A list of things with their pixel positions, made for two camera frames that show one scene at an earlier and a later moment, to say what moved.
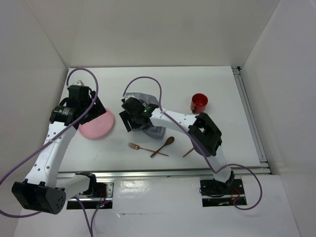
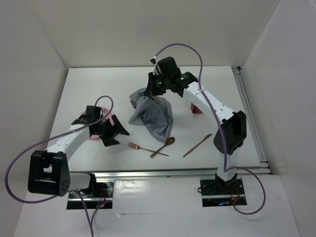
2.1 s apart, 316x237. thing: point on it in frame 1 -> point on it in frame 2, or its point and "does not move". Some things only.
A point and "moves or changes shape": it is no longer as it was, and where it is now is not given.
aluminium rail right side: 264,168 does not move
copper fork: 136,147 does not move
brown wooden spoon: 169,141 does not move
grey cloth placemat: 157,132 moves or changes shape
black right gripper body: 132,119 -> 158,81
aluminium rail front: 201,173 does not move
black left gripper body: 97,110 -> 104,128
